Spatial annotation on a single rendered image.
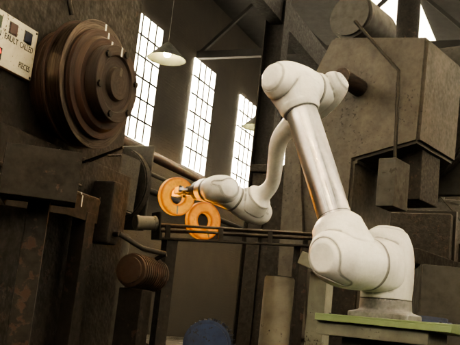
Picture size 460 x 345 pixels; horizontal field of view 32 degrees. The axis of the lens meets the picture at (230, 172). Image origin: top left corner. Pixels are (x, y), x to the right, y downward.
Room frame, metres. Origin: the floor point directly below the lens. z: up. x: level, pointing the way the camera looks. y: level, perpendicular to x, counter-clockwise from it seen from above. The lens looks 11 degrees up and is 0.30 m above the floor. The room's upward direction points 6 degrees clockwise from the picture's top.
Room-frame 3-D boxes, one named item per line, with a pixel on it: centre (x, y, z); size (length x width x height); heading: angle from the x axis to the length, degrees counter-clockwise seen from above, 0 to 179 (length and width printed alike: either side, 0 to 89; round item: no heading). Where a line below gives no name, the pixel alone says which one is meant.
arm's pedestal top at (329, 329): (2.40, -0.51, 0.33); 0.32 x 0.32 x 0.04; 65
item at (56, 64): (2.79, 0.54, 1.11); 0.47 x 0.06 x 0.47; 156
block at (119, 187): (3.01, 0.46, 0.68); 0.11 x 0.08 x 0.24; 66
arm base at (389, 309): (2.42, -0.52, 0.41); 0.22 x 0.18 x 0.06; 152
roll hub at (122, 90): (2.75, 0.46, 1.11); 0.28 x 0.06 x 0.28; 156
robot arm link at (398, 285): (2.39, -0.50, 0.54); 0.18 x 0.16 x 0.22; 134
